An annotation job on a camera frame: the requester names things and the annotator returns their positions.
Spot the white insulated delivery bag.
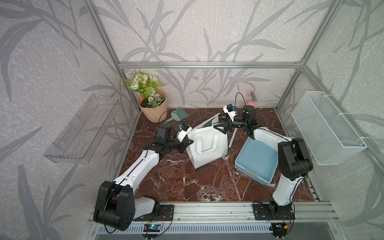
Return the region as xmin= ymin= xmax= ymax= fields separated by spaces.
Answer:
xmin=186 ymin=114 xmax=228 ymax=169

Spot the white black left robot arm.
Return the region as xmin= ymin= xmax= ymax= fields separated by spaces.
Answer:
xmin=93 ymin=124 xmax=193 ymax=231

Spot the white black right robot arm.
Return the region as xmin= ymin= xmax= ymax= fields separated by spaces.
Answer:
xmin=215 ymin=104 xmax=313 ymax=220

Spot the white strip on table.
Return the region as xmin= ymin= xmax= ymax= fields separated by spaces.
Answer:
xmin=228 ymin=128 xmax=238 ymax=148

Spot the pink spray bottle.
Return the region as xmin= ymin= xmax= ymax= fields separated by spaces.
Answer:
xmin=247 ymin=91 xmax=257 ymax=108

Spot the beige ribbed flower pot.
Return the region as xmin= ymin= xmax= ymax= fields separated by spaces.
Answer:
xmin=138 ymin=91 xmax=168 ymax=123

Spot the small green hand brush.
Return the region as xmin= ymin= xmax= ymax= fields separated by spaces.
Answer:
xmin=164 ymin=108 xmax=189 ymax=124

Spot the light blue plastic basket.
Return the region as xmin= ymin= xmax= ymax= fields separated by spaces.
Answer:
xmin=235 ymin=138 xmax=278 ymax=185

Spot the artificial green white plant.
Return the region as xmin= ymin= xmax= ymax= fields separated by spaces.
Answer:
xmin=122 ymin=71 xmax=166 ymax=109

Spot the green circuit board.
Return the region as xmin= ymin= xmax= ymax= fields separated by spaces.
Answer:
xmin=144 ymin=224 xmax=162 ymax=233

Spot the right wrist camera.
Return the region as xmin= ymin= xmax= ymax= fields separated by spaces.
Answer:
xmin=223 ymin=104 xmax=237 ymax=122

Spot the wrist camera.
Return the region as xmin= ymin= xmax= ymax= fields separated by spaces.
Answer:
xmin=177 ymin=123 xmax=192 ymax=143
xmin=223 ymin=104 xmax=237 ymax=122

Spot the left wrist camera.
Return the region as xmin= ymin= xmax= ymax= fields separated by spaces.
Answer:
xmin=177 ymin=123 xmax=192 ymax=143

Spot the white wire mesh basket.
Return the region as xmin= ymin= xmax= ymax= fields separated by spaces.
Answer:
xmin=292 ymin=91 xmax=367 ymax=166

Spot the clear plastic wall shelf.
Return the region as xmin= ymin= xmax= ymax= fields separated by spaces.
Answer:
xmin=44 ymin=94 xmax=121 ymax=164

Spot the right circuit board with wires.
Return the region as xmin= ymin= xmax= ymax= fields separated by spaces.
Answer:
xmin=270 ymin=223 xmax=291 ymax=234

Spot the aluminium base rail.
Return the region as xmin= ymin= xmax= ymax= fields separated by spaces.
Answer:
xmin=89 ymin=202 xmax=343 ymax=240

